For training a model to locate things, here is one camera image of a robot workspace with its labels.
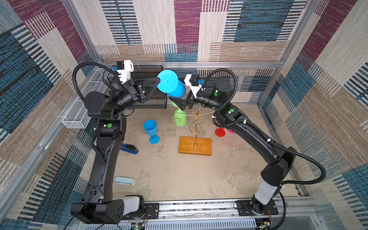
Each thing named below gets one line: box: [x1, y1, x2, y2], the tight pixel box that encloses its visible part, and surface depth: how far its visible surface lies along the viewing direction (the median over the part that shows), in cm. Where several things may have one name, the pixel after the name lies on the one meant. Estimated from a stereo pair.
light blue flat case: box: [114, 176, 136, 186], surface depth 83 cm
